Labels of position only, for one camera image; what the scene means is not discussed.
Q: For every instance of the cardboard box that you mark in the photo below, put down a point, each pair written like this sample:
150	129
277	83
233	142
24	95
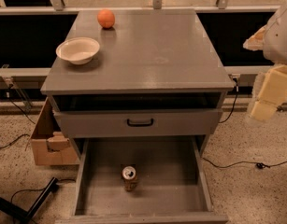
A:
48	144

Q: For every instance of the grey drawer cabinet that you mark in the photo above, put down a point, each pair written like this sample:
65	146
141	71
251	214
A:
148	61

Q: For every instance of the black drawer handle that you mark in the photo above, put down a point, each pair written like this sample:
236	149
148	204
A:
140	123

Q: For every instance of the metal rail frame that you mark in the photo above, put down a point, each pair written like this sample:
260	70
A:
30	30

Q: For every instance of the closed grey upper drawer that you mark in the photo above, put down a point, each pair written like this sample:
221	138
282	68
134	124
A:
89	124

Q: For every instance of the open grey lower drawer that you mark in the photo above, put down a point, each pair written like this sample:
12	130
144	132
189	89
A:
171	184

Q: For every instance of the orange fruit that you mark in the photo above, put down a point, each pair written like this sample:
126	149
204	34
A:
106	18

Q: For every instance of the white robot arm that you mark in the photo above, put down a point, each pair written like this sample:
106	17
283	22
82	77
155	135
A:
275	42

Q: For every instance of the white bowl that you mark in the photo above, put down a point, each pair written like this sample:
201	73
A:
78	50

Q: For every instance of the orange soda can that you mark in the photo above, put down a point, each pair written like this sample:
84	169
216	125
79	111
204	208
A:
129	178

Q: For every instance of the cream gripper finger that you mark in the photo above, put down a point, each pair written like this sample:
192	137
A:
256	41
269	92

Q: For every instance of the black metal stand leg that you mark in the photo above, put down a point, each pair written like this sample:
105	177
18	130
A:
24	204

